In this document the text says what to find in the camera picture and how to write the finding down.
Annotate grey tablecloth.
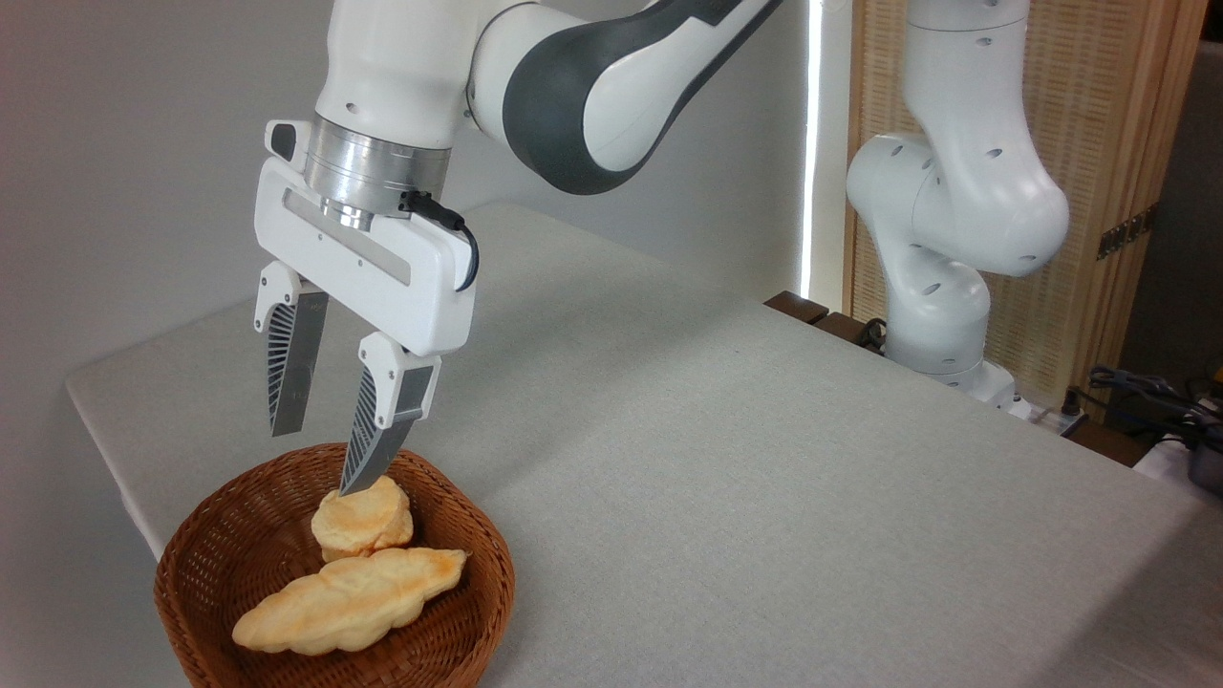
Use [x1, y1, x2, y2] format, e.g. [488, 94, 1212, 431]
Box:
[65, 201, 1223, 688]

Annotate dark brown wooden ledge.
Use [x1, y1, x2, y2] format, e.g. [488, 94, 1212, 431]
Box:
[764, 290, 1157, 469]

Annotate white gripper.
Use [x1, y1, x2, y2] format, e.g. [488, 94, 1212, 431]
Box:
[253, 119, 479, 498]

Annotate white power strip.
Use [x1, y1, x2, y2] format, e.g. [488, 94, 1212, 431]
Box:
[1013, 397, 1090, 439]

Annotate brown wicker basket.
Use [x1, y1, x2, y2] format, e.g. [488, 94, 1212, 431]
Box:
[154, 441, 517, 688]

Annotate dark blue cable bundle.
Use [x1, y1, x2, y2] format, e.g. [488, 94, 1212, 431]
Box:
[1087, 366, 1223, 426]

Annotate bamboo folding screen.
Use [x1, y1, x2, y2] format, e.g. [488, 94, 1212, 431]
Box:
[843, 0, 1210, 412]

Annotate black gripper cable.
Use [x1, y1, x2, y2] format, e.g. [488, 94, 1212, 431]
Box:
[399, 191, 481, 292]

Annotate long braided bread loaf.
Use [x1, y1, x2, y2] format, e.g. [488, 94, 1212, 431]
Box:
[232, 547, 469, 656]

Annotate dark metal screen hinge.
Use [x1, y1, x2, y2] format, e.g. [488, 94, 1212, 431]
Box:
[1097, 204, 1159, 261]

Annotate round bread bun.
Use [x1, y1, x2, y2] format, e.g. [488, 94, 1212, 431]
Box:
[311, 475, 416, 563]

